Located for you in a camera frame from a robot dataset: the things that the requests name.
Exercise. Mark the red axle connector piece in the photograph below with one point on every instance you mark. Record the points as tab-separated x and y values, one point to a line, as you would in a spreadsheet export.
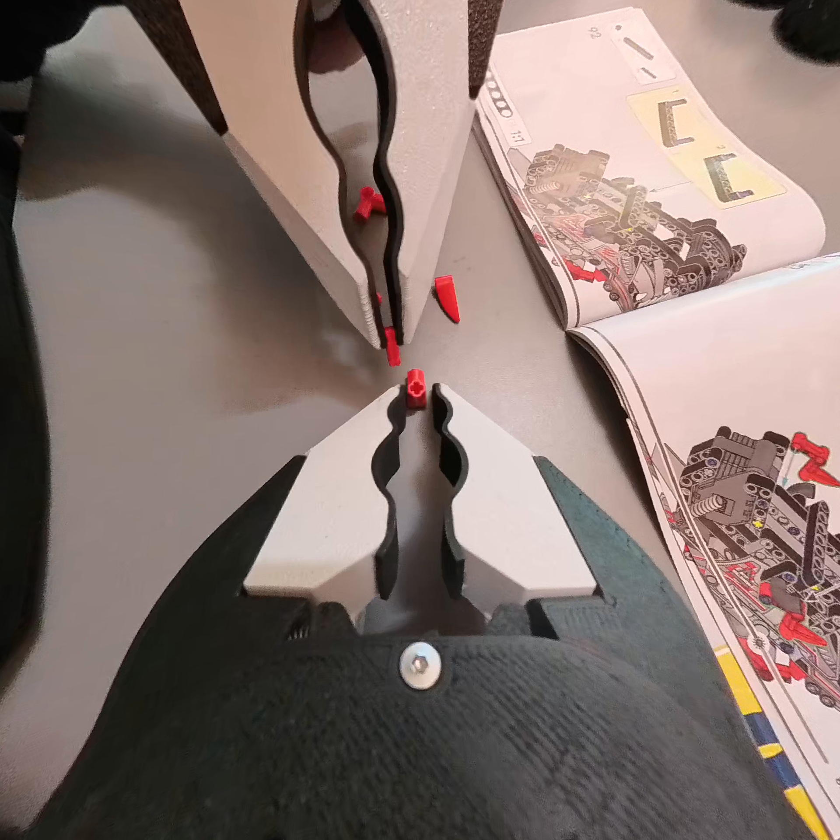
415	390

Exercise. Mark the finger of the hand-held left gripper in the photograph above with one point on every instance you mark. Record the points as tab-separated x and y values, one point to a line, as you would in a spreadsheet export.
430	98
262	98

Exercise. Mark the small red building piece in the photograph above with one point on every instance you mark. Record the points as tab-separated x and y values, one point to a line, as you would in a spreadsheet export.
392	348
369	205

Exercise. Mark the red curved wedge piece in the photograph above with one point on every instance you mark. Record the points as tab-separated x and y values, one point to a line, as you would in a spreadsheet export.
448	298

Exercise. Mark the black toy tyre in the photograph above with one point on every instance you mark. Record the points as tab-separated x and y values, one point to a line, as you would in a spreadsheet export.
810	26

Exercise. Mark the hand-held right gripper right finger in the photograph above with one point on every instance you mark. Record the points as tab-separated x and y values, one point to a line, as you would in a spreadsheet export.
518	525

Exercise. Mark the building instruction booklet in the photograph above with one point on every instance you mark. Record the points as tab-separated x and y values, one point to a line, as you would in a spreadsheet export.
722	341

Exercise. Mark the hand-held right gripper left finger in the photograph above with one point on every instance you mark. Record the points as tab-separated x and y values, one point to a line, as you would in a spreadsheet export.
315	518

